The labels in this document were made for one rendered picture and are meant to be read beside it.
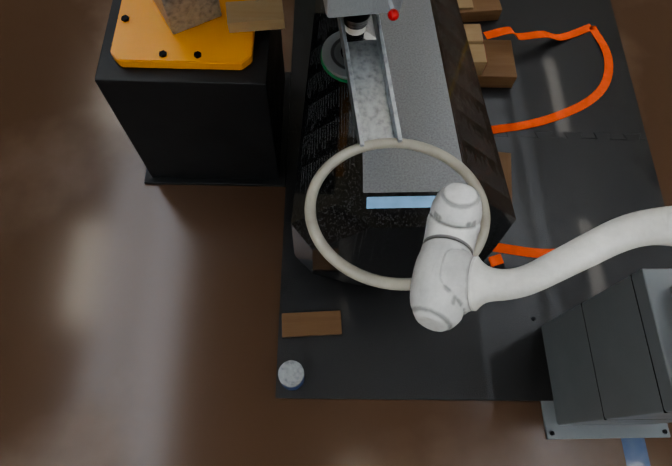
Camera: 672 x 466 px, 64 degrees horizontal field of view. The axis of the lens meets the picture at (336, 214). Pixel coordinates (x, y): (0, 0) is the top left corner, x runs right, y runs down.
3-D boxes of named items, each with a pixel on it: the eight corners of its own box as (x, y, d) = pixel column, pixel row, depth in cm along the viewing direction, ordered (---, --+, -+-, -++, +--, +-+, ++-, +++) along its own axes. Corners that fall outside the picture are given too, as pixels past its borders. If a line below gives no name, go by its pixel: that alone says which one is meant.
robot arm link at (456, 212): (430, 213, 121) (417, 261, 114) (438, 167, 109) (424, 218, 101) (478, 224, 119) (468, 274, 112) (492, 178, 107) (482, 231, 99)
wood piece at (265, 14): (229, 33, 193) (227, 23, 189) (227, 12, 197) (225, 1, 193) (285, 29, 195) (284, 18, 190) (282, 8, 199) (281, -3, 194)
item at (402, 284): (295, 152, 157) (294, 145, 154) (459, 134, 161) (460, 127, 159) (317, 305, 129) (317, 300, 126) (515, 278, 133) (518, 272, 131)
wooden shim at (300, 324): (282, 337, 226) (282, 337, 225) (281, 314, 230) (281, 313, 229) (341, 334, 228) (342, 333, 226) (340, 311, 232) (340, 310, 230)
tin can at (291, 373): (277, 388, 218) (275, 384, 206) (282, 363, 222) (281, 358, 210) (302, 392, 218) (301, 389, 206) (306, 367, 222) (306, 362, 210)
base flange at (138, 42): (112, 67, 191) (107, 58, 186) (133, -34, 210) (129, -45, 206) (251, 71, 192) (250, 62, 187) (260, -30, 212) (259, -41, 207)
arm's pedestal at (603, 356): (639, 313, 237) (783, 251, 164) (669, 437, 217) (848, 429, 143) (526, 314, 235) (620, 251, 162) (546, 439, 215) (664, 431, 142)
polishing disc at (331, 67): (383, 32, 190) (384, 30, 189) (383, 82, 182) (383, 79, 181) (323, 29, 190) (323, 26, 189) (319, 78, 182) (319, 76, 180)
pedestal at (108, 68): (145, 184, 255) (82, 86, 187) (164, 71, 281) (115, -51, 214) (285, 187, 256) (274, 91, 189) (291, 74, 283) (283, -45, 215)
